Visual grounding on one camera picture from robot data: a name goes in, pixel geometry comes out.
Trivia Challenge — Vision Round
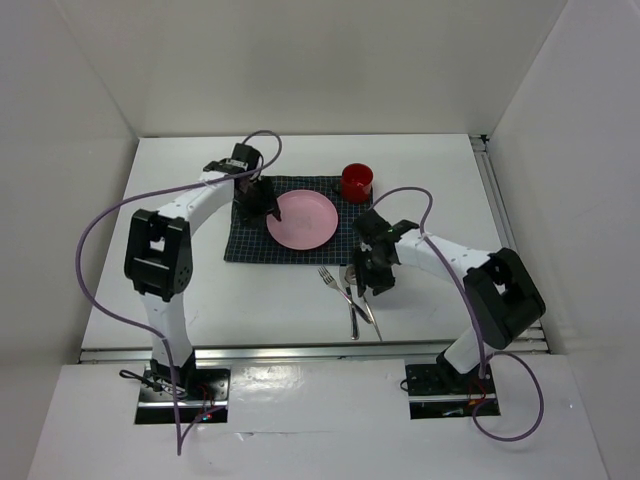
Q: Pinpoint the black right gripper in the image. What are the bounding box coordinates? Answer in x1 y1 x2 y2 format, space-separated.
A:
351 245 396 296

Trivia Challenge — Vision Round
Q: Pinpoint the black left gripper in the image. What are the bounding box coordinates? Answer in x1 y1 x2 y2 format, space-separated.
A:
233 176 281 229

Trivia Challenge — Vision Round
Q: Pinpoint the pink plate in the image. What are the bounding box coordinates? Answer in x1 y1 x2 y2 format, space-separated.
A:
266 190 339 251

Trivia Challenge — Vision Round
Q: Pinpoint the dark checked cloth napkin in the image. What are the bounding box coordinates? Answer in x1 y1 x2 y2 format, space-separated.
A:
224 175 372 265

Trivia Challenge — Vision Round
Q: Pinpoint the red mug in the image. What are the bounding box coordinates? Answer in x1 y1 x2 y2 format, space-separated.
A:
332 163 374 204

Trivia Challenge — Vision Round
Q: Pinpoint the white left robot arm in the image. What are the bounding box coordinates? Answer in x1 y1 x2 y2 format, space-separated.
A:
124 143 282 399

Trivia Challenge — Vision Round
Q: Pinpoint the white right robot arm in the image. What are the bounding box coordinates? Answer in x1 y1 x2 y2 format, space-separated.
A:
353 209 546 392

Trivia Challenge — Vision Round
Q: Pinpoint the silver spoon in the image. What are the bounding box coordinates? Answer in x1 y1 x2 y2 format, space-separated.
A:
345 265 383 342

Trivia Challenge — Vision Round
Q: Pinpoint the silver fork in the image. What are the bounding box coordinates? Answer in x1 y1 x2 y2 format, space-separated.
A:
318 266 371 324

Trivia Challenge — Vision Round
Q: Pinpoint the silver knife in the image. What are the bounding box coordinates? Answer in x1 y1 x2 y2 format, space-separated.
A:
339 264 360 341

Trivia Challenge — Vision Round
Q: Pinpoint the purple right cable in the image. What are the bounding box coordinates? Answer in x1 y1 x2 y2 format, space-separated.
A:
368 187 546 441

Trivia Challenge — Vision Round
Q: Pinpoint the purple cable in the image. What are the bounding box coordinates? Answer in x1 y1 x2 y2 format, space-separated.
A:
368 187 546 441
74 130 283 455

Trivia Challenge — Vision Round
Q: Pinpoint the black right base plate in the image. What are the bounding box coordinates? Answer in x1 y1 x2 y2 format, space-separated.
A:
405 364 496 397

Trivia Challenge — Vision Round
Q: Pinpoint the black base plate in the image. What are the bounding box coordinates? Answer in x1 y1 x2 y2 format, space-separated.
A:
405 364 496 397
138 368 231 407

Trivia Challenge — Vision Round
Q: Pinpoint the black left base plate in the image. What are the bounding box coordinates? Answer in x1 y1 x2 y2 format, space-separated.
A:
138 368 231 407

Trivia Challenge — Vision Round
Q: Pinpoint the aluminium right rail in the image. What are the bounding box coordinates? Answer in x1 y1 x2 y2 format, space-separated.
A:
469 133 546 331

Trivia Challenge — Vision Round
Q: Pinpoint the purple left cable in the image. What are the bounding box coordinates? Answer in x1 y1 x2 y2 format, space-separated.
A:
74 130 283 455

